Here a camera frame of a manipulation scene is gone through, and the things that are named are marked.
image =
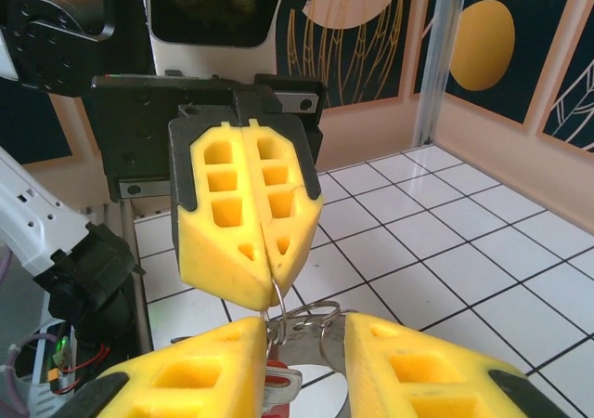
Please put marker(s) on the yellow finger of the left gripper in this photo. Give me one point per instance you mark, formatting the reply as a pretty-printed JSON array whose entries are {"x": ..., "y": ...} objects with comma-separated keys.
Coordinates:
[
  {"x": 287, "y": 232},
  {"x": 204, "y": 251}
]

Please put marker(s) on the aluminium corner post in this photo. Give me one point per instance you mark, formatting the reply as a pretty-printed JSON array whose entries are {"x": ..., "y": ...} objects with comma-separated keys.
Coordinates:
[{"x": 438, "y": 65}]

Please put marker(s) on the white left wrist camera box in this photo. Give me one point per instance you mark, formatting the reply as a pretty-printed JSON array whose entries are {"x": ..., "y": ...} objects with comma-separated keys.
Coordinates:
[{"x": 209, "y": 56}]

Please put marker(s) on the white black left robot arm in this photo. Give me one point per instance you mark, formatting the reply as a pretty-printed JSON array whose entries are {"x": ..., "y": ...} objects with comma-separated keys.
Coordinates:
[{"x": 37, "y": 223}]

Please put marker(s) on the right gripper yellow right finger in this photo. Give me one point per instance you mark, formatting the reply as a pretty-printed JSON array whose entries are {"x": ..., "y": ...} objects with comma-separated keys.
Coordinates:
[{"x": 371, "y": 381}]

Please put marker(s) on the silver key with red head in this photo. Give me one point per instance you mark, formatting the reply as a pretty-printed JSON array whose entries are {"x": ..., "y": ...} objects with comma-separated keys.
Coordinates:
[{"x": 278, "y": 381}]

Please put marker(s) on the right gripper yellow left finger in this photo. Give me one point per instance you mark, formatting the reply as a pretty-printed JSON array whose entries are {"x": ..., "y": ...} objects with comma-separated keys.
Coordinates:
[{"x": 209, "y": 348}]

